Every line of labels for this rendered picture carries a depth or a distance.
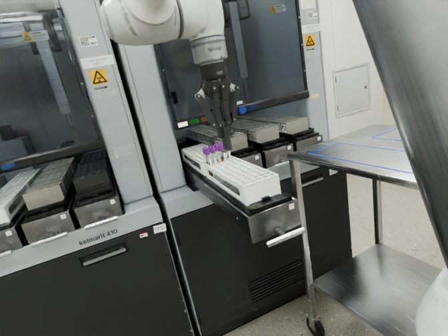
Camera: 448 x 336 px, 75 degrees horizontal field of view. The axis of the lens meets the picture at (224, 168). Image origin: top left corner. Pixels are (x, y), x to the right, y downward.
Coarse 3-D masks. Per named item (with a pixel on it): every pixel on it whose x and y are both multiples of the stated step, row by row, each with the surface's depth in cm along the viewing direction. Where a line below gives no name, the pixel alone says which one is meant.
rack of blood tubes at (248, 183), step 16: (224, 160) 93; (240, 160) 89; (208, 176) 93; (224, 176) 78; (240, 176) 76; (256, 176) 73; (272, 176) 71; (240, 192) 70; (256, 192) 69; (272, 192) 71
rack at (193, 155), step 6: (204, 144) 123; (186, 150) 119; (192, 150) 116; (198, 150) 115; (186, 156) 124; (192, 156) 106; (198, 156) 106; (204, 156) 103; (186, 162) 119; (192, 162) 113; (198, 162) 100; (204, 162) 96; (198, 168) 103; (204, 168) 97; (204, 174) 98
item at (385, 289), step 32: (384, 128) 110; (320, 160) 89; (352, 160) 84; (384, 160) 79; (384, 256) 123; (320, 288) 112; (352, 288) 109; (384, 288) 106; (416, 288) 104; (320, 320) 122; (384, 320) 94
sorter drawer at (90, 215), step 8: (112, 168) 141; (112, 176) 126; (112, 192) 99; (88, 200) 96; (96, 200) 96; (104, 200) 96; (112, 200) 97; (80, 208) 94; (88, 208) 95; (96, 208) 96; (104, 208) 97; (112, 208) 98; (120, 208) 99; (80, 216) 95; (88, 216) 96; (96, 216) 97; (104, 216) 98; (112, 216) 99; (80, 224) 95; (88, 224) 96; (96, 224) 93
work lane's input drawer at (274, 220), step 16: (192, 176) 107; (208, 192) 92; (224, 192) 80; (224, 208) 80; (240, 208) 71; (256, 208) 67; (272, 208) 67; (288, 208) 69; (240, 224) 72; (256, 224) 67; (272, 224) 68; (288, 224) 70; (256, 240) 68; (272, 240) 64
